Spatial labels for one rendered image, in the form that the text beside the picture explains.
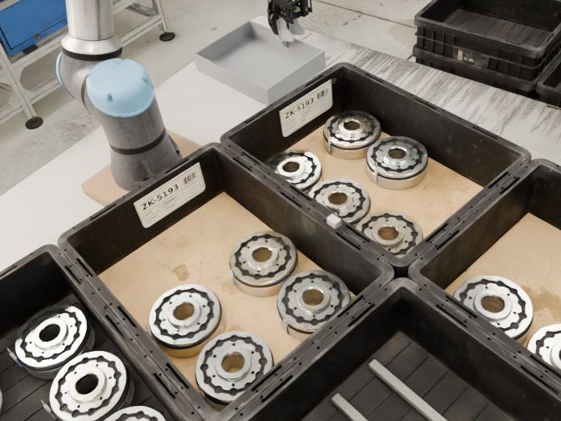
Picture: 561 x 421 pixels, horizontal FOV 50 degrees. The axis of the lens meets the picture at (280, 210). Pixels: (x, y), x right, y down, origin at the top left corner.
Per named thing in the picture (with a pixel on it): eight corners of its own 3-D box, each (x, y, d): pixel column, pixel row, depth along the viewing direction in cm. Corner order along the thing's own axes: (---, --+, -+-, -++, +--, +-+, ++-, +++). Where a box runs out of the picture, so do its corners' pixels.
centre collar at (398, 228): (364, 235, 90) (364, 233, 90) (386, 218, 92) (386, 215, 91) (389, 253, 87) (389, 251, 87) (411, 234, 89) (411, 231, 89)
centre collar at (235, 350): (207, 367, 78) (206, 364, 77) (234, 341, 80) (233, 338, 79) (233, 389, 75) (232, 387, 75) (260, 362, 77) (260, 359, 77)
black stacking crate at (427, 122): (229, 190, 108) (216, 140, 99) (345, 112, 119) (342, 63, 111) (398, 322, 85) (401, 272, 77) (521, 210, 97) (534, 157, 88)
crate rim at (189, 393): (58, 249, 89) (52, 239, 87) (217, 149, 101) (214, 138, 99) (219, 441, 66) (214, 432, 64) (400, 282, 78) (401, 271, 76)
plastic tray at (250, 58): (197, 70, 156) (193, 53, 153) (252, 36, 165) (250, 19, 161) (270, 107, 142) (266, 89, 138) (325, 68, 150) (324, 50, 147)
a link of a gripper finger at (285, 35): (291, 58, 152) (288, 24, 145) (275, 50, 155) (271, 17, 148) (300, 53, 153) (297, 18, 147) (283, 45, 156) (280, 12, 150)
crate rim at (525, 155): (217, 149, 101) (214, 138, 99) (343, 70, 113) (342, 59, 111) (400, 282, 78) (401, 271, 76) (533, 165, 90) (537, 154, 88)
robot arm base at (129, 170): (98, 177, 127) (82, 140, 120) (147, 137, 135) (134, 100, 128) (149, 201, 120) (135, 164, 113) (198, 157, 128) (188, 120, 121)
